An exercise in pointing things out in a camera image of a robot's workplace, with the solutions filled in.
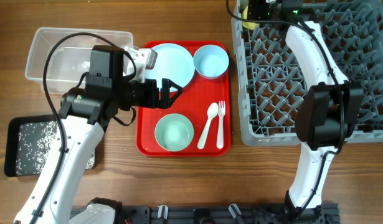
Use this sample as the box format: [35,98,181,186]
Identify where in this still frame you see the yellow plastic cup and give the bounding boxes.
[242,6,259,30]

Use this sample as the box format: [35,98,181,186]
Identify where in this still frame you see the green bowl with food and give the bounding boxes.
[154,113,194,152]

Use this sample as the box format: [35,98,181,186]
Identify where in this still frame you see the light blue plate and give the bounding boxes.
[145,43,195,88]

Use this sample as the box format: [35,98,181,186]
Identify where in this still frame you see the white plastic spoon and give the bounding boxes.
[197,103,219,149]

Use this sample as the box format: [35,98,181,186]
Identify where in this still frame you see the light blue bowl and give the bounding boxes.
[193,44,229,80]

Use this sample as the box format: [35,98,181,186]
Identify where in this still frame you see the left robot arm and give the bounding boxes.
[14,45,182,223]

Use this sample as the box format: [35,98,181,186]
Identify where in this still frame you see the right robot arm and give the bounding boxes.
[247,1,364,221]

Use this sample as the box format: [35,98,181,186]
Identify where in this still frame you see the grey dishwasher rack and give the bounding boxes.
[230,1,383,148]

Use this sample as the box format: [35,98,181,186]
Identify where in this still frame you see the clear plastic waste bin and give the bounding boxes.
[25,27,133,95]

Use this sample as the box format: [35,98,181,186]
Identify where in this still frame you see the spilled rice food waste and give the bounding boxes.
[16,120,96,175]

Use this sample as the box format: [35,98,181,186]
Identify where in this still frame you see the red serving tray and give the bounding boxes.
[136,40,232,157]

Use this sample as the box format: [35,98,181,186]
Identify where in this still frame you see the white plastic fork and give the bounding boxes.
[216,101,225,149]

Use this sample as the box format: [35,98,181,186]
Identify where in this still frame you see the black plastic tray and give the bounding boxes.
[4,114,97,177]

